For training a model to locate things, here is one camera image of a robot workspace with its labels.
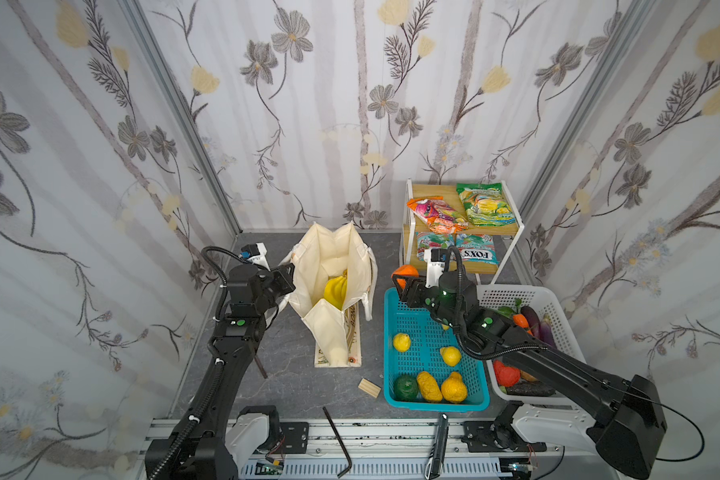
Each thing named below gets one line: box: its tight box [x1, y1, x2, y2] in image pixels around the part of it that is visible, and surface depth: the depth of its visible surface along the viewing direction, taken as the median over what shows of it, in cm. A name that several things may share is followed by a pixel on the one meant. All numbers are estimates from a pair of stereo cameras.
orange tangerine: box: [390, 264, 419, 289], surface depth 74 cm
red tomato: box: [493, 359, 521, 387], surface depth 79 cm
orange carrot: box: [513, 314, 533, 335], surface depth 94 cm
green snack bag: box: [456, 182, 517, 227], surface depth 80 cm
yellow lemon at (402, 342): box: [393, 332, 411, 353], surface depth 88 cm
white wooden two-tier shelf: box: [402, 179, 525, 284], surface depth 80 cm
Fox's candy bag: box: [416, 232, 500, 265], surface depth 95 cm
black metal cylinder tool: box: [424, 412, 449, 480], surface depth 73 cm
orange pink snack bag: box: [406, 196, 469, 234], surface depth 76 cm
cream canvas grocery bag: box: [280, 222, 379, 368], surface depth 87 cm
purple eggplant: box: [521, 305, 557, 347], surface depth 90 cm
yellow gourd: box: [441, 371, 468, 404], surface depth 79 cm
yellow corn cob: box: [417, 371, 443, 402], surface depth 80 cm
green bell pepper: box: [394, 375, 419, 401], surface depth 80 cm
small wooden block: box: [358, 378, 382, 398], surface depth 83 cm
